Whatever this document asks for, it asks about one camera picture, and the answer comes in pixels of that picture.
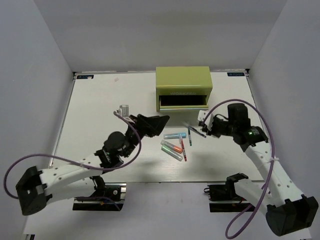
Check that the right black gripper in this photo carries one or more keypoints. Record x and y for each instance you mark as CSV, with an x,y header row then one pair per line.
x,y
212,131

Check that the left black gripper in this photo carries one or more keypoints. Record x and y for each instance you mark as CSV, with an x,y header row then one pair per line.
x,y
151,126

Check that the blue pen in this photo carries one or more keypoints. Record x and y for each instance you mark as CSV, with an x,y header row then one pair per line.
x,y
191,128

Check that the green pen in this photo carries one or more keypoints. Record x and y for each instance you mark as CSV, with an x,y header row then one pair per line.
x,y
189,136

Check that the red pen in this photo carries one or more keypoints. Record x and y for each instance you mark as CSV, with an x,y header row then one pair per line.
x,y
183,148

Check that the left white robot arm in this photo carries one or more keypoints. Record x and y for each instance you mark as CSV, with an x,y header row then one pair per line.
x,y
81,179

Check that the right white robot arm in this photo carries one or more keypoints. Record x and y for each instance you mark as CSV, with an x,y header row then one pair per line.
x,y
284,205

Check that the orange highlighter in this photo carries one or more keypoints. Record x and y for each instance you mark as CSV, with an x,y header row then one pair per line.
x,y
171,146

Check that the blue highlighter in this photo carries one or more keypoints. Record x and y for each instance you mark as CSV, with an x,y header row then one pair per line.
x,y
174,135

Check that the green highlighter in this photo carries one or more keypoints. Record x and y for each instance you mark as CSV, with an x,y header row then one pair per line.
x,y
172,153

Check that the green metal drawer chest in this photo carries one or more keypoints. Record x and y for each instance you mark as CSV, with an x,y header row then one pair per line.
x,y
183,80

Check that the right blue corner label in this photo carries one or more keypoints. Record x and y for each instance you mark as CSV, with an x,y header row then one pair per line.
x,y
235,74

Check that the blue corner label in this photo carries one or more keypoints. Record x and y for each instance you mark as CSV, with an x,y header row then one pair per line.
x,y
85,77
235,74

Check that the left blue corner label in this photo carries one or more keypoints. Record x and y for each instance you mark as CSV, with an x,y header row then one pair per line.
x,y
85,77

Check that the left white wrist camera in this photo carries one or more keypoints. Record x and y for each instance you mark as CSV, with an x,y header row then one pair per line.
x,y
122,112

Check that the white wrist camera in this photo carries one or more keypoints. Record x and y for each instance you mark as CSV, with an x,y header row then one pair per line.
x,y
206,122
122,112

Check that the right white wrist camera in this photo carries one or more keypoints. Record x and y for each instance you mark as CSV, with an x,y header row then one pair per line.
x,y
206,122

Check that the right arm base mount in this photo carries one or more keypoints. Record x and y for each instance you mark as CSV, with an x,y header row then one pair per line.
x,y
223,198

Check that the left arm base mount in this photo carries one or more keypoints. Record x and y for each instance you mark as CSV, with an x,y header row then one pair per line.
x,y
106,197

